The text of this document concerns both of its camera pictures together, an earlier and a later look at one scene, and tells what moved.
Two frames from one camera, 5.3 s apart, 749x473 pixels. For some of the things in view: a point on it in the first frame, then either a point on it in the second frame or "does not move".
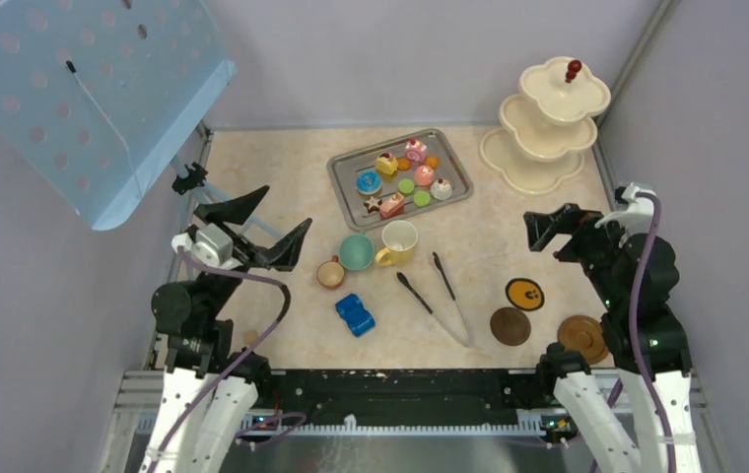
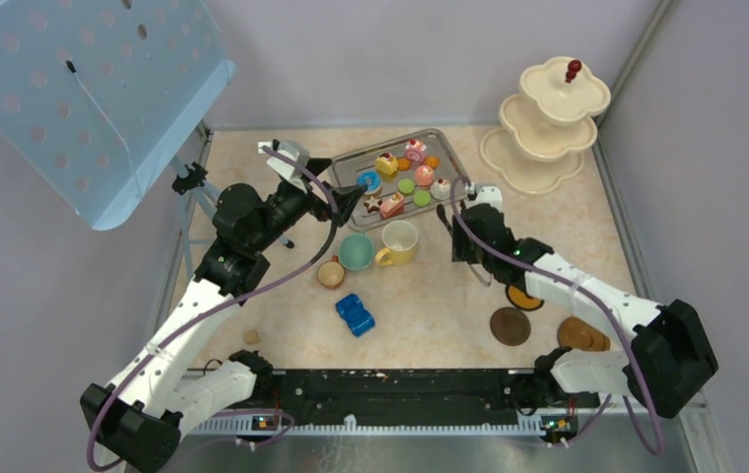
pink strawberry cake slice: (393, 207) does not move
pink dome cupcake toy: (424, 175) does not move
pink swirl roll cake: (415, 151) does not move
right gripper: (541, 227) to (461, 252)
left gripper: (283, 254) to (346, 197)
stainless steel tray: (397, 178) does not move
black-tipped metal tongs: (401, 278) to (442, 215)
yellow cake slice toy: (386, 164) does not move
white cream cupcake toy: (442, 189) does not move
